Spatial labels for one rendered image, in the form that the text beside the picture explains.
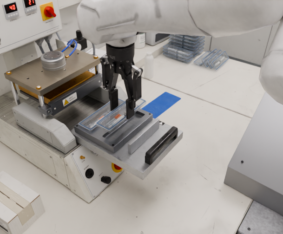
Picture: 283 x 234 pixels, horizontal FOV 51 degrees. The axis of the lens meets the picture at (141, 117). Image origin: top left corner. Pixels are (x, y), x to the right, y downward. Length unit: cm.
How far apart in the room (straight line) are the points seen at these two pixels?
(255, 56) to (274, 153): 243
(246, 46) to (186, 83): 185
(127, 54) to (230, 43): 274
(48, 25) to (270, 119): 84
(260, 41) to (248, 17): 296
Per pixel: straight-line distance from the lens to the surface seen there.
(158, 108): 143
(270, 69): 39
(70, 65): 106
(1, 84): 157
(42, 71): 105
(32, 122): 103
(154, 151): 84
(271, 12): 40
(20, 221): 101
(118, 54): 78
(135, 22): 50
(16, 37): 112
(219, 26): 43
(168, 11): 47
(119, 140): 90
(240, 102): 155
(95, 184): 105
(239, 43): 343
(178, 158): 119
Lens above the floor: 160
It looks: 38 degrees down
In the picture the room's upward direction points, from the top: straight up
